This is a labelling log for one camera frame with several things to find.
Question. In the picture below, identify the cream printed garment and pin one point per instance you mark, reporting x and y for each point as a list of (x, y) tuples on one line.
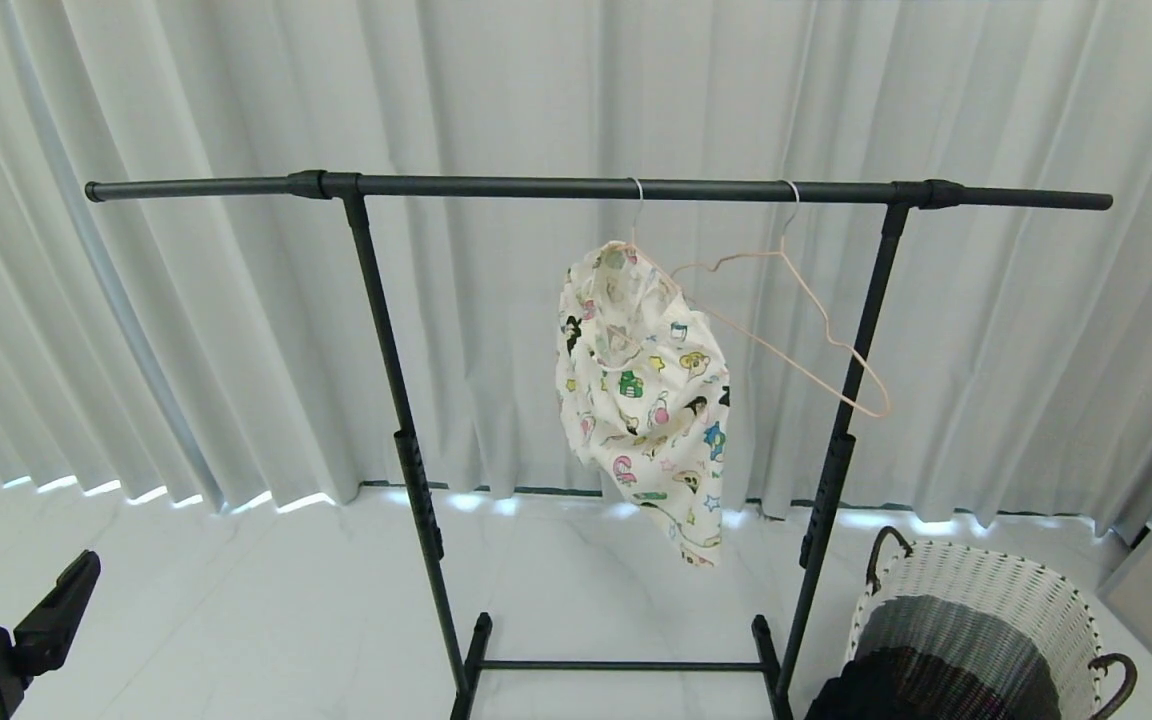
[(646, 400)]

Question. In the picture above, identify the pink clothes hanger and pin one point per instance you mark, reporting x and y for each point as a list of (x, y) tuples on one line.
[(816, 305), (636, 205)]

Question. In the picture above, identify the black garment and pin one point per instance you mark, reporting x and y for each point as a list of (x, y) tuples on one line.
[(866, 690)]

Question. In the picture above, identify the black clothes rack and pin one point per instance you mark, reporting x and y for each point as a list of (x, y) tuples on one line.
[(486, 187)]

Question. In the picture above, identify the white laundry basket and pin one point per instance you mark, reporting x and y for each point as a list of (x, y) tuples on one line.
[(986, 575)]

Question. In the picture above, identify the white curtain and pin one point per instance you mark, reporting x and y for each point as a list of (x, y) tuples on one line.
[(436, 90)]

